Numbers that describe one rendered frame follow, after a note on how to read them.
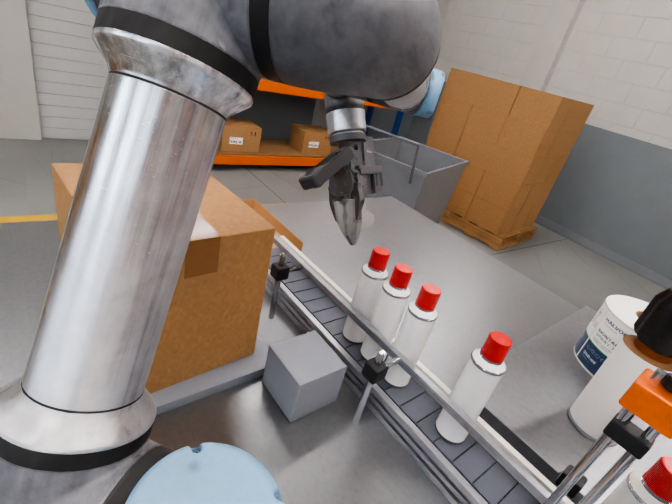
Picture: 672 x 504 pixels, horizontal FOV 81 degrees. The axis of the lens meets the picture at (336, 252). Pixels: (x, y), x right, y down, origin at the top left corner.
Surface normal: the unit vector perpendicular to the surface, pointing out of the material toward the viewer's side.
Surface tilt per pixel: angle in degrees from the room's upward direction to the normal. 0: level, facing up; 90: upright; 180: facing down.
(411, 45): 100
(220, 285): 90
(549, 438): 0
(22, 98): 90
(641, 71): 90
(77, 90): 90
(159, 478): 8
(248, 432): 0
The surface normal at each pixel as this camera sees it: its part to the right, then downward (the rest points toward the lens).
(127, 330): 0.68, 0.28
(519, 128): -0.74, 0.16
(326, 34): 0.11, 0.75
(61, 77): 0.56, 0.51
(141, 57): -0.18, 0.73
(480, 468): 0.22, -0.86
